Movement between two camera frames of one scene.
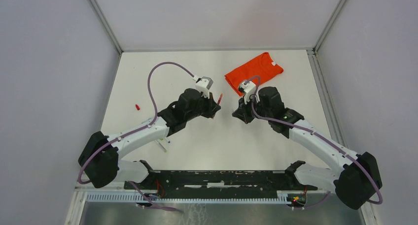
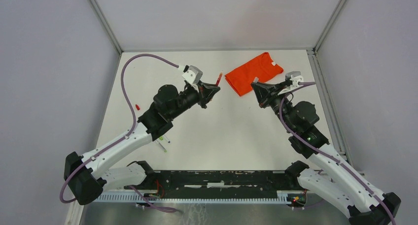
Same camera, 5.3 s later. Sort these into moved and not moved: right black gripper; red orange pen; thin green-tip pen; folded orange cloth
Moved: red orange pen; right black gripper
Not moved: thin green-tip pen; folded orange cloth
